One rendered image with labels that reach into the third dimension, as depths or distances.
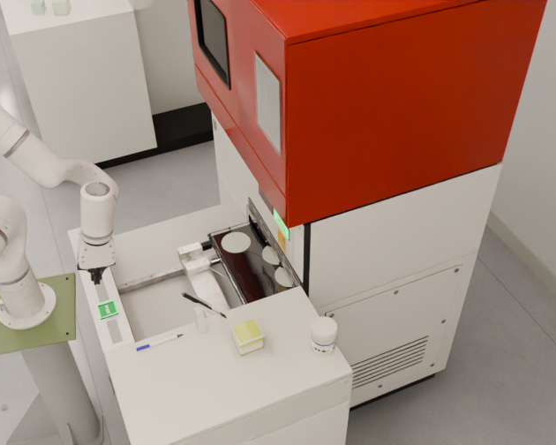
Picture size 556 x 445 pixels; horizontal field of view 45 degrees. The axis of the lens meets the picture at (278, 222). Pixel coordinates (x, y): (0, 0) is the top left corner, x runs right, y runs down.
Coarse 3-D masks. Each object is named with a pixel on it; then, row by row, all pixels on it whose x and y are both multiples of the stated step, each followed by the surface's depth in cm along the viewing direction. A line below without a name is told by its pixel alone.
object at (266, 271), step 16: (256, 240) 231; (224, 256) 226; (240, 256) 226; (256, 256) 225; (240, 272) 220; (256, 272) 220; (272, 272) 220; (240, 288) 215; (256, 288) 215; (272, 288) 215; (288, 288) 215
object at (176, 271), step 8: (208, 256) 233; (216, 256) 232; (160, 272) 227; (168, 272) 227; (176, 272) 228; (184, 272) 230; (136, 280) 225; (144, 280) 225; (152, 280) 226; (160, 280) 227; (120, 288) 222; (128, 288) 224; (136, 288) 225
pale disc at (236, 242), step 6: (228, 234) 233; (234, 234) 233; (240, 234) 233; (222, 240) 231; (228, 240) 231; (234, 240) 231; (240, 240) 231; (246, 240) 231; (222, 246) 229; (228, 246) 229; (234, 246) 229; (240, 246) 229; (246, 246) 229; (234, 252) 227; (240, 252) 227
